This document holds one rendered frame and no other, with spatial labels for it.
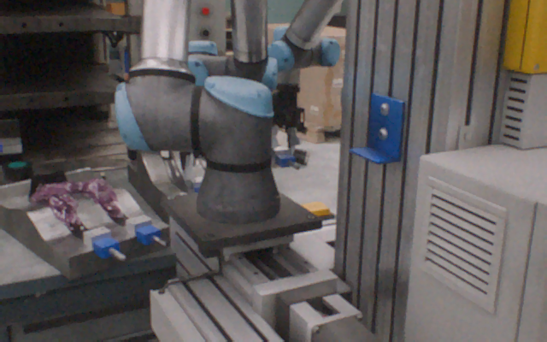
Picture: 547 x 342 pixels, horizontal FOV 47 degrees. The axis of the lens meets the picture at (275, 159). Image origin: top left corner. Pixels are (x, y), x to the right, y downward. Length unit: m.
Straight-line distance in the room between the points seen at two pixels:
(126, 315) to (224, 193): 0.65
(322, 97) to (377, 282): 4.57
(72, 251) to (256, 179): 0.54
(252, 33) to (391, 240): 0.55
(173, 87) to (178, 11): 0.14
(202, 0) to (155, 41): 1.33
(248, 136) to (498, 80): 0.41
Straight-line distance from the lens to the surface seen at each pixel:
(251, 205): 1.07
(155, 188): 1.76
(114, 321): 1.66
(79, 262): 1.45
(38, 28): 2.24
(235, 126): 1.04
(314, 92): 5.63
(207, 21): 2.44
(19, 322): 1.59
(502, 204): 0.73
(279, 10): 9.56
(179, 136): 1.07
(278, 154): 1.81
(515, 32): 0.87
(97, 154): 2.43
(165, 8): 1.13
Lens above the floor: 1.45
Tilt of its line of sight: 17 degrees down
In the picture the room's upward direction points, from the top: 1 degrees clockwise
